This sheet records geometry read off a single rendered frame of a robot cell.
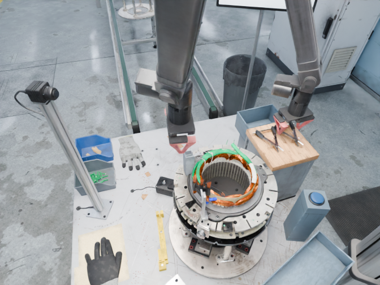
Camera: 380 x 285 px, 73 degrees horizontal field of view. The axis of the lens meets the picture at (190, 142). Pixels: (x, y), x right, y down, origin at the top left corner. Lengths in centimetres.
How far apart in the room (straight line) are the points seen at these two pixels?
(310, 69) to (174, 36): 55
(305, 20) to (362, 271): 74
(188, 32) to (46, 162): 234
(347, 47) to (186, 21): 285
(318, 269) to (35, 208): 197
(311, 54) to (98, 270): 97
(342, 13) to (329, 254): 230
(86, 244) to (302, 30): 102
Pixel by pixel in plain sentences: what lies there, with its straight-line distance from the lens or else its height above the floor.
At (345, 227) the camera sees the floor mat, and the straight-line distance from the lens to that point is 223.
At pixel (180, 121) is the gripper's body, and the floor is 135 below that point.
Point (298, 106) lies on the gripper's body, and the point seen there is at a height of 123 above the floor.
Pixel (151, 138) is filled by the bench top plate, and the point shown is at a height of 78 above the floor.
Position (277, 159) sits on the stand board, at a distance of 96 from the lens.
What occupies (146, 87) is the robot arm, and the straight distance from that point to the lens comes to 60.
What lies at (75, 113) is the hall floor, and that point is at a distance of 297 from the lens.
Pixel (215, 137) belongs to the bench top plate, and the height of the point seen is 78.
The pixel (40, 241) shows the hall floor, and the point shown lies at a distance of 217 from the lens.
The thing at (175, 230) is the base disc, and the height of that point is 80.
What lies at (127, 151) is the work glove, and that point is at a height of 80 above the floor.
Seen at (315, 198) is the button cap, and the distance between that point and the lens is 93.
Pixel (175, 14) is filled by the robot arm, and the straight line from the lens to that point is 31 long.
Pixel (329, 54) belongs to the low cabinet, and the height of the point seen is 51.
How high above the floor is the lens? 177
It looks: 47 degrees down
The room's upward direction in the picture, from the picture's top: straight up
